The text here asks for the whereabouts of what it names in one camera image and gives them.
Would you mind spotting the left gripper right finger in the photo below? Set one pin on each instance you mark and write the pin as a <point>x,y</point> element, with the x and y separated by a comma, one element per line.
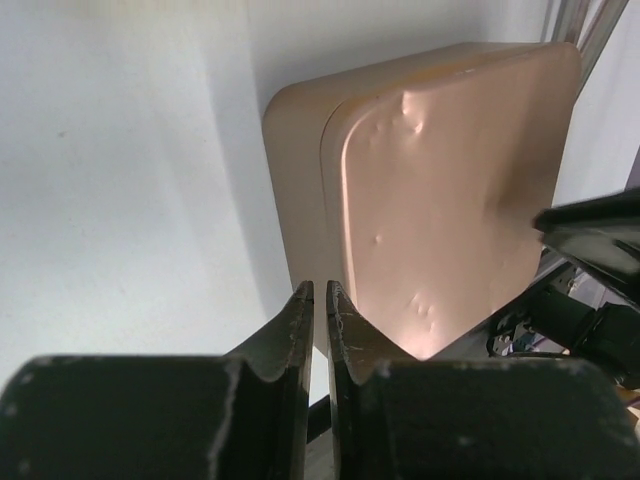
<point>395,417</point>

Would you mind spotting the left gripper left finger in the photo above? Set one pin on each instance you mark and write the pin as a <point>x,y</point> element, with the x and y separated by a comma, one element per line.
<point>242,415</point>

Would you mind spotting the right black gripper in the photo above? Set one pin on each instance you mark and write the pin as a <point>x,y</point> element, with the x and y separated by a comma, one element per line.
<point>584,310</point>

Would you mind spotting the gold tin lid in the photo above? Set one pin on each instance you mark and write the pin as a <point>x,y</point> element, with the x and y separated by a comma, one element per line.
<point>440,200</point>

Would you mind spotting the gold cookie tin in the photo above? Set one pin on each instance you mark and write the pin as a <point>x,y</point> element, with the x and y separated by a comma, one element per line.
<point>300,200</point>

